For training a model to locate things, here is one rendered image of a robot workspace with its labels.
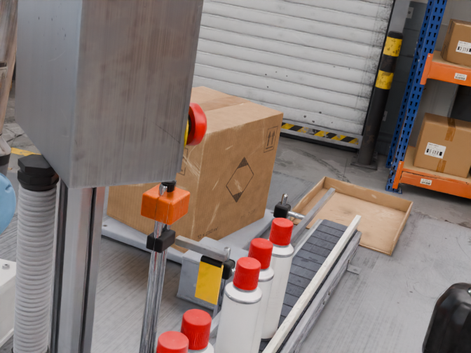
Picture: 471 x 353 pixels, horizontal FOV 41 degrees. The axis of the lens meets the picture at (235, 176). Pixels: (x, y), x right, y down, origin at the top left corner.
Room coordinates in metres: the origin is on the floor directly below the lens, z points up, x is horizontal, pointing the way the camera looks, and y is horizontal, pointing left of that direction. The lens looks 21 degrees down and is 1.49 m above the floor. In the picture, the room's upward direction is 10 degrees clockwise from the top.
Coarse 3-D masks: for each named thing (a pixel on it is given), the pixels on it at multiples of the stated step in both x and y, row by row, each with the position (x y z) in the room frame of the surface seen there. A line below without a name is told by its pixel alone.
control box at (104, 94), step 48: (48, 0) 0.50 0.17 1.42; (96, 0) 0.45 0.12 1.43; (144, 0) 0.47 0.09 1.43; (192, 0) 0.49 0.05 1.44; (48, 48) 0.49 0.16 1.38; (96, 48) 0.45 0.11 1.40; (144, 48) 0.47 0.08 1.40; (192, 48) 0.49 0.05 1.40; (48, 96) 0.49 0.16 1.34; (96, 96) 0.45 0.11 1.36; (144, 96) 0.47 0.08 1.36; (48, 144) 0.48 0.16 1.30; (96, 144) 0.45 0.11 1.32; (144, 144) 0.47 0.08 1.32
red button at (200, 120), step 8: (192, 104) 0.53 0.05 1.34; (192, 112) 0.53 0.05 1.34; (200, 112) 0.53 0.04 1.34; (192, 120) 0.52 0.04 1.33; (200, 120) 0.52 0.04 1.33; (192, 128) 0.52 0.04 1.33; (200, 128) 0.52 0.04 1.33; (192, 136) 0.52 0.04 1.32; (200, 136) 0.52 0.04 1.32; (192, 144) 0.53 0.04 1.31
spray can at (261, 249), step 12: (252, 240) 0.81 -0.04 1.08; (264, 240) 0.82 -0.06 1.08; (252, 252) 0.80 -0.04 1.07; (264, 252) 0.79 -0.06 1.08; (264, 264) 0.79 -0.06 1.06; (264, 276) 0.79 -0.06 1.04; (264, 288) 0.79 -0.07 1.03; (264, 300) 0.79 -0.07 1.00; (264, 312) 0.79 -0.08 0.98; (252, 348) 0.79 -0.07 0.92
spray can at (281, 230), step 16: (272, 224) 0.89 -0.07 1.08; (288, 224) 0.89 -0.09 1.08; (272, 240) 0.88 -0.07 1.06; (288, 240) 0.88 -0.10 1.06; (272, 256) 0.87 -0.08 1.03; (288, 256) 0.87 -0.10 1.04; (288, 272) 0.88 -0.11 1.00; (272, 288) 0.87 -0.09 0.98; (272, 304) 0.87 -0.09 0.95; (272, 320) 0.87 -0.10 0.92; (272, 336) 0.87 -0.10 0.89
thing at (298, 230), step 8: (328, 192) 1.37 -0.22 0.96; (320, 200) 1.31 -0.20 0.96; (328, 200) 1.35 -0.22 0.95; (312, 208) 1.26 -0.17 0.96; (320, 208) 1.28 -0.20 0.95; (312, 216) 1.22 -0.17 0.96; (304, 224) 1.17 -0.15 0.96; (296, 232) 1.12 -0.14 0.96; (216, 320) 0.78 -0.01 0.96; (216, 328) 0.77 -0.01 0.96
